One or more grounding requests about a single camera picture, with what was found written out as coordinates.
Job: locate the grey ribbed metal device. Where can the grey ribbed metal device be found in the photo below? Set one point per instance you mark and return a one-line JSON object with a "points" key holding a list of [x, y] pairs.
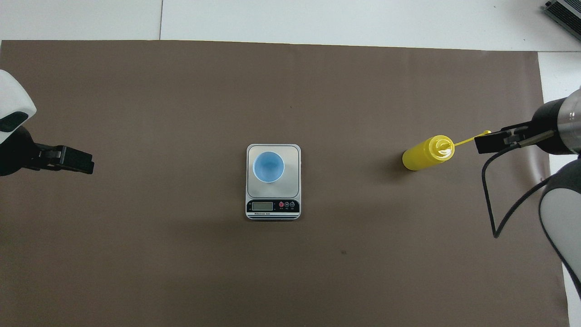
{"points": [[565, 12]]}

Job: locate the silver digital kitchen scale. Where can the silver digital kitchen scale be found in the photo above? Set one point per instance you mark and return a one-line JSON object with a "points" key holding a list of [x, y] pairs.
{"points": [[273, 206]]}

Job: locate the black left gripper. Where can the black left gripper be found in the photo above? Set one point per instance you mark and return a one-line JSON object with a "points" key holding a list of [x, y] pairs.
{"points": [[20, 154]]}

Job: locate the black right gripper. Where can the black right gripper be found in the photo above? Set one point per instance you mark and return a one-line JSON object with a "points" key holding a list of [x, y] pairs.
{"points": [[549, 127]]}

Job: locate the brown paper table mat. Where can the brown paper table mat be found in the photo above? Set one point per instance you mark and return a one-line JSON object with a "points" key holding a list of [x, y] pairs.
{"points": [[181, 113]]}

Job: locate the light blue plastic cup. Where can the light blue plastic cup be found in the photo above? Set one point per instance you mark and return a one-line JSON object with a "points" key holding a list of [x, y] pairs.
{"points": [[268, 166]]}

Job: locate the yellow squeeze bottle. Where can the yellow squeeze bottle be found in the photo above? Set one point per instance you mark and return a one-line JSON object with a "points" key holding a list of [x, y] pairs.
{"points": [[422, 156]]}

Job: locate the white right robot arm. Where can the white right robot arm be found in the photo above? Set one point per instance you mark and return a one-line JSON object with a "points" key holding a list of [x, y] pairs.
{"points": [[563, 213]]}

